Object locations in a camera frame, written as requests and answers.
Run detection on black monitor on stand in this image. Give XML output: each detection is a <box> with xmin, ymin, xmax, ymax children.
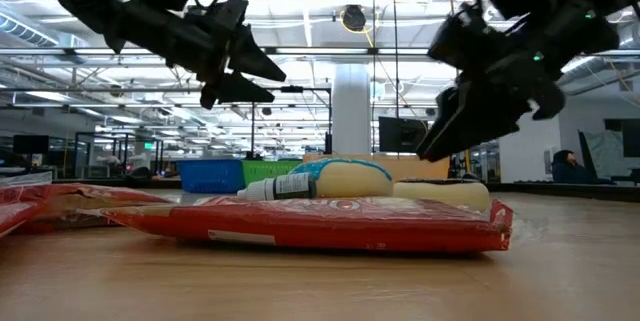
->
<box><xmin>377</xmin><ymin>116</ymin><xmax>430</xmax><ymax>156</ymax></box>

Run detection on seated person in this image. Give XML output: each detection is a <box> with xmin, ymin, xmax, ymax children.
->
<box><xmin>551</xmin><ymin>149</ymin><xmax>587</xmax><ymax>185</ymax></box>

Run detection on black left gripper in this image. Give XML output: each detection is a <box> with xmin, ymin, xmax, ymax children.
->
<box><xmin>102</xmin><ymin>0</ymin><xmax>287</xmax><ymax>111</ymax></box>

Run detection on black label dropper bottle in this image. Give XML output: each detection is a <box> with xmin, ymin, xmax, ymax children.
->
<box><xmin>236</xmin><ymin>172</ymin><xmax>318</xmax><ymax>203</ymax></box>

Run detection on black hanging cable with coil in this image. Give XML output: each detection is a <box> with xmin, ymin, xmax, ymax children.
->
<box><xmin>389</xmin><ymin>0</ymin><xmax>401</xmax><ymax>156</ymax></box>

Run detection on small black background monitor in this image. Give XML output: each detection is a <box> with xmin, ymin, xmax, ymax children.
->
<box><xmin>12</xmin><ymin>134</ymin><xmax>51</xmax><ymax>157</ymax></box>

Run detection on blue plastic basket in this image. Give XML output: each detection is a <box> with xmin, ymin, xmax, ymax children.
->
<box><xmin>178</xmin><ymin>159</ymin><xmax>246</xmax><ymax>195</ymax></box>

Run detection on black ceiling cable reel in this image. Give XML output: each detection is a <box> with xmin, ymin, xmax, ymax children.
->
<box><xmin>341</xmin><ymin>4</ymin><xmax>368</xmax><ymax>33</ymax></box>

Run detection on white building column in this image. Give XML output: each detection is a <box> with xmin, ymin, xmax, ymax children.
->
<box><xmin>332</xmin><ymin>64</ymin><xmax>372</xmax><ymax>157</ymax></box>

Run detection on black background rig frame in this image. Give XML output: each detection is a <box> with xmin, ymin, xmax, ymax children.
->
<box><xmin>249</xmin><ymin>85</ymin><xmax>334</xmax><ymax>160</ymax></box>

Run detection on red rubber band packet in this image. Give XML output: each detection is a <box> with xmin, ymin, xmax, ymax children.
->
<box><xmin>0</xmin><ymin>200</ymin><xmax>46</xmax><ymax>240</ymax></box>
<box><xmin>93</xmin><ymin>195</ymin><xmax>515</xmax><ymax>255</ymax></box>
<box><xmin>0</xmin><ymin>183</ymin><xmax>175</xmax><ymax>236</ymax></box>

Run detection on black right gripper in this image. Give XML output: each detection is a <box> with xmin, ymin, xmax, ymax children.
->
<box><xmin>415</xmin><ymin>3</ymin><xmax>621</xmax><ymax>163</ymax></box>

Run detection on black wall screen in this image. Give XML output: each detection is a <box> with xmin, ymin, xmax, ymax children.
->
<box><xmin>603</xmin><ymin>118</ymin><xmax>640</xmax><ymax>159</ymax></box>

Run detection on tan cardboard box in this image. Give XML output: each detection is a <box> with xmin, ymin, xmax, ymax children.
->
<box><xmin>302</xmin><ymin>154</ymin><xmax>451</xmax><ymax>185</ymax></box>

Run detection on green plastic basket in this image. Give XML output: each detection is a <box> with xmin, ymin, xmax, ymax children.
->
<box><xmin>241</xmin><ymin>160</ymin><xmax>304</xmax><ymax>188</ymax></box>

